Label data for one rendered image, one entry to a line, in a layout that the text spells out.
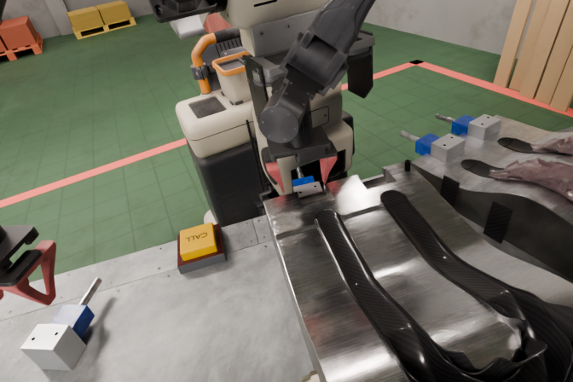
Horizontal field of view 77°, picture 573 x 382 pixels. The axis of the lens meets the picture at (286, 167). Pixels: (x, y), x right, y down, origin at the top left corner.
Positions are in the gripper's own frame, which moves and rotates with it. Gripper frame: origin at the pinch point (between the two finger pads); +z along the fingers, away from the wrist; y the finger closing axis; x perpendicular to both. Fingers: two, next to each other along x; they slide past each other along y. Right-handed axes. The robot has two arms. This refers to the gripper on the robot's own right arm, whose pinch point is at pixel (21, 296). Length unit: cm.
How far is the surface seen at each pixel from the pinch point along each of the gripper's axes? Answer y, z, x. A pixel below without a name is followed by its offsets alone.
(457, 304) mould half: 51, 0, 0
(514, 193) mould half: 65, 3, 20
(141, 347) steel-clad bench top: 11.1, 12.5, 0.8
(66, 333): 2.5, 7.6, -0.4
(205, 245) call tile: 16.7, 8.7, 16.6
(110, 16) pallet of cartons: -405, 67, 670
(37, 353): -0.3, 8.1, -2.9
